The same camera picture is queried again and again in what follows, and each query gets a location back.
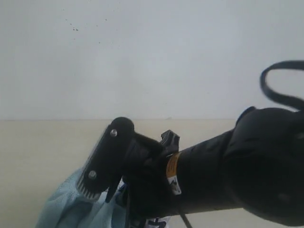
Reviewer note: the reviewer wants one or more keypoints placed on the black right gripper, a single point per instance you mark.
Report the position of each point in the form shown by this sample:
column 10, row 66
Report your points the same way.
column 165, row 181

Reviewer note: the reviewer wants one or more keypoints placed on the light blue terry towel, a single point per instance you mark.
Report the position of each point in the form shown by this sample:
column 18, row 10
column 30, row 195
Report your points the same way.
column 66, row 208

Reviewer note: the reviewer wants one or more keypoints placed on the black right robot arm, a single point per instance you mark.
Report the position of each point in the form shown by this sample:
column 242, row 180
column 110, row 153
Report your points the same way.
column 257, row 166

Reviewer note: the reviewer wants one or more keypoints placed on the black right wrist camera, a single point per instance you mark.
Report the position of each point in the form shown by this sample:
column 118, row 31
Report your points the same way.
column 120, row 151

